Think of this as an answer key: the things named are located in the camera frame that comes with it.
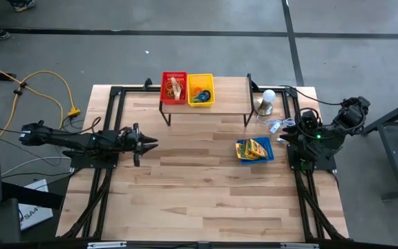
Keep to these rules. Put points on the dark metal side table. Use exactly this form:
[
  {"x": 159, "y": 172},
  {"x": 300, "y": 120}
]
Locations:
[{"x": 397, "y": 152}]

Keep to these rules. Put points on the orange rubber band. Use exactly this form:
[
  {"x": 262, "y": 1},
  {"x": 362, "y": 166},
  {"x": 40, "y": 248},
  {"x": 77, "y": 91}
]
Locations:
[{"x": 168, "y": 92}]

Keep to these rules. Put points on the red plastic basket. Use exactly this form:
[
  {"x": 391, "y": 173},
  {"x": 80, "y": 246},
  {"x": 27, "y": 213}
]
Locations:
[{"x": 164, "y": 100}]

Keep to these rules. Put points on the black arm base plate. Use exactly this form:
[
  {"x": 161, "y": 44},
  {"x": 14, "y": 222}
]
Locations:
[
  {"x": 327, "y": 164},
  {"x": 81, "y": 162}
]

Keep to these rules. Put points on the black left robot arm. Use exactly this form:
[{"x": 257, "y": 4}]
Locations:
[{"x": 67, "y": 140}]

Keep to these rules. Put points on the blue plastic basket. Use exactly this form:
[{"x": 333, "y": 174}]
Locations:
[{"x": 269, "y": 155}]

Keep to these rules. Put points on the person's shoe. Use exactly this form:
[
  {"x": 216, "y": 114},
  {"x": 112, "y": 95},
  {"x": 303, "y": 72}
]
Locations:
[
  {"x": 23, "y": 5},
  {"x": 2, "y": 34}
]

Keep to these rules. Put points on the white light bulb lamp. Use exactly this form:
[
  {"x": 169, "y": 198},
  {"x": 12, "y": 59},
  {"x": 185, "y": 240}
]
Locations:
[{"x": 268, "y": 95}]

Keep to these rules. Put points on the wide tan rubber band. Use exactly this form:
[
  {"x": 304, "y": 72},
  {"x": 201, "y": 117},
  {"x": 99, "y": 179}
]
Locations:
[{"x": 175, "y": 86}]

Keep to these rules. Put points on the yellow plastic basket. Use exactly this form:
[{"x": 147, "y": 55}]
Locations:
[{"x": 192, "y": 79}]

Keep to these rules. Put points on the silver metal bracket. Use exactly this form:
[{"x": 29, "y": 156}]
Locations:
[
  {"x": 299, "y": 246},
  {"x": 105, "y": 245}
]

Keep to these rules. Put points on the black flat bar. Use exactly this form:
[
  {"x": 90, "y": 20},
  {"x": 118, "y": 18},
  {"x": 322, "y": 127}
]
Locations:
[{"x": 29, "y": 195}]

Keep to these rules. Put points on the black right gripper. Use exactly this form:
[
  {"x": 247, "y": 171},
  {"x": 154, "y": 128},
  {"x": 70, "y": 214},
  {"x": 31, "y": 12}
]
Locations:
[{"x": 306, "y": 133}]

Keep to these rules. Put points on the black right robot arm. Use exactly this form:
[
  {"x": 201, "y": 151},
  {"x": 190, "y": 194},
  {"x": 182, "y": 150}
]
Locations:
[{"x": 337, "y": 133}]

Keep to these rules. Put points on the wooden shelf riser black legs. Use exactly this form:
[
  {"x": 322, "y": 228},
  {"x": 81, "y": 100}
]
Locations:
[{"x": 231, "y": 100}]

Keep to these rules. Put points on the blue coil wristband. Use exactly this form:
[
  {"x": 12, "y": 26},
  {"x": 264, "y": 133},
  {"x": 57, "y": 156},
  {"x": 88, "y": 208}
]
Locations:
[{"x": 203, "y": 97}]

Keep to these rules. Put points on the white printed paper sheet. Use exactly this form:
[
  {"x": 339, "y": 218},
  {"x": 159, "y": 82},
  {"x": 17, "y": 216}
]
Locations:
[{"x": 33, "y": 218}]

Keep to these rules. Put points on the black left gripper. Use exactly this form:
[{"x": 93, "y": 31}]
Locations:
[{"x": 130, "y": 140}]

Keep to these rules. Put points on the black metal table frame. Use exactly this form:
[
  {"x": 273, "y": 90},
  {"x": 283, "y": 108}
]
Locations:
[{"x": 116, "y": 90}]

